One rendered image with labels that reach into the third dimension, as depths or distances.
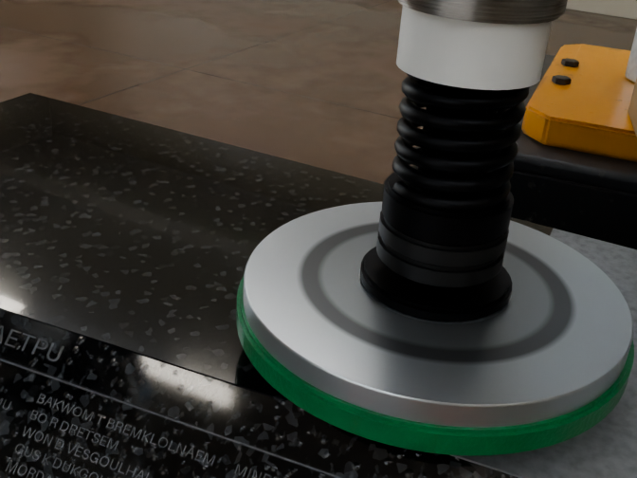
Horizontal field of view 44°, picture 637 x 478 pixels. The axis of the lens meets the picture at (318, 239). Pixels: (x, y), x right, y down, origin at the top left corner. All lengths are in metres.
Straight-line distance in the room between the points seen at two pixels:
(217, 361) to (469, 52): 0.22
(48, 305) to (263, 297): 0.15
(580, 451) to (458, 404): 0.09
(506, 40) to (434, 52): 0.03
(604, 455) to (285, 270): 0.19
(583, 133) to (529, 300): 0.67
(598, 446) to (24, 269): 0.36
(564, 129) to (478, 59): 0.74
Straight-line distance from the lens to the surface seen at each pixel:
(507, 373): 0.38
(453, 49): 0.36
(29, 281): 0.53
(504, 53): 0.36
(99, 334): 0.47
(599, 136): 1.09
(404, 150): 0.39
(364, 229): 0.49
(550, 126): 1.09
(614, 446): 0.44
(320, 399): 0.37
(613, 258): 0.62
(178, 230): 0.58
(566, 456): 0.42
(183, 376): 0.44
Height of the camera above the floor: 1.09
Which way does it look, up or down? 27 degrees down
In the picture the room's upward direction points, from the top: 4 degrees clockwise
